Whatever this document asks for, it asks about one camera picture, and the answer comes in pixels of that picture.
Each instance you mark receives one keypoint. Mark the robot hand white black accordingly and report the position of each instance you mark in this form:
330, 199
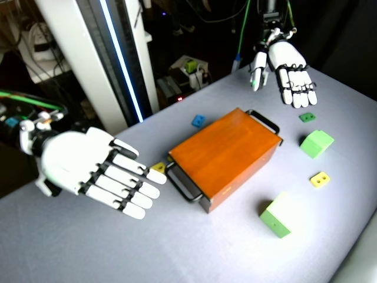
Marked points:
285, 54
67, 159

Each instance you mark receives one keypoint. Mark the small dark green two-hole block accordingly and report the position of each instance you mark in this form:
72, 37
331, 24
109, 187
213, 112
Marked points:
307, 117

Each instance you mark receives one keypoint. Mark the small yellow two-hole block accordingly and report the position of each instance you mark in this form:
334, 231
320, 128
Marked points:
320, 179
159, 167

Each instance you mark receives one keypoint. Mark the grey table cloth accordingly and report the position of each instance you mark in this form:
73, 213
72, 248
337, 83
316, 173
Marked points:
88, 250

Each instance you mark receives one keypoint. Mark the light green house-shaped block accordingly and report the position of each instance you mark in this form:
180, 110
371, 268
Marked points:
316, 144

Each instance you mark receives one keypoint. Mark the white power strip with plugs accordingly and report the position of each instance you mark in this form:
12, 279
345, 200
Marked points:
191, 69

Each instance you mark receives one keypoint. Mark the white column with blue light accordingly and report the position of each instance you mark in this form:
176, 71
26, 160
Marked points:
97, 59

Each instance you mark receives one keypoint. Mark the small blue two-hole block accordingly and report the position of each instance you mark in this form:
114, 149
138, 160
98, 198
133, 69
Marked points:
198, 121

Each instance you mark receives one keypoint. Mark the black device with red light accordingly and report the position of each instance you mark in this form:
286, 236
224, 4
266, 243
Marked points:
171, 88

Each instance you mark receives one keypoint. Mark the white appliance with black band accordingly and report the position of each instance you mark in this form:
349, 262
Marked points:
41, 41

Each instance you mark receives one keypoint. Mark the light green cube block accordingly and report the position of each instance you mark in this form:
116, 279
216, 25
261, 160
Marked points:
279, 215

